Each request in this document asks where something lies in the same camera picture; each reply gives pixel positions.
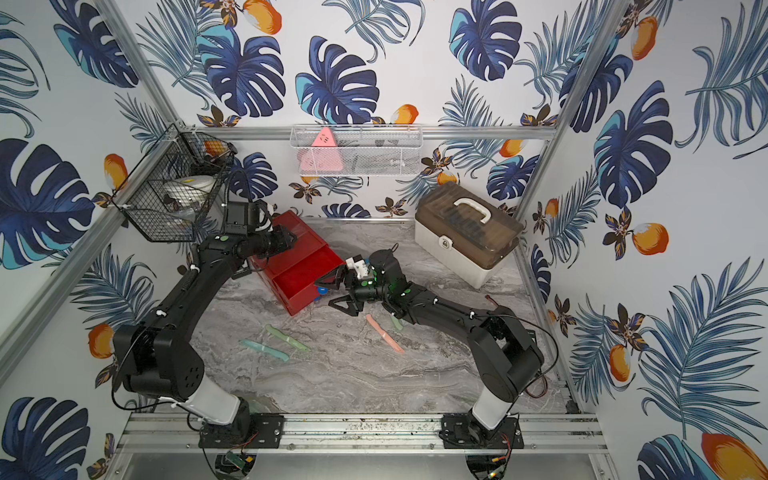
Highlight white storage box brown lid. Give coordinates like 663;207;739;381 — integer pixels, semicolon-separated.
415;183;523;289

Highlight red drawer cabinet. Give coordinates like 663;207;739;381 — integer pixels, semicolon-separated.
249;211;343;316

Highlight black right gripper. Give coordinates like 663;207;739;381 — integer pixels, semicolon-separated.
314;266;391;313

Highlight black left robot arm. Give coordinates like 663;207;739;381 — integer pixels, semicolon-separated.
112;226;297;426

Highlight black wire basket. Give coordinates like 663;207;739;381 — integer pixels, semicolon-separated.
110;124;237;243

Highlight pink triangle item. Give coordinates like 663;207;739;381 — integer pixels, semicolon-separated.
298;127;344;176

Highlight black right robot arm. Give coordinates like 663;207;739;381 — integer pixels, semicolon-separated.
315;249;545;432

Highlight clear wall shelf tray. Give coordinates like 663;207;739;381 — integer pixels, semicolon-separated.
290;124;424;177

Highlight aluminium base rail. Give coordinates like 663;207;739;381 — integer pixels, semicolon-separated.
116;411;607;455

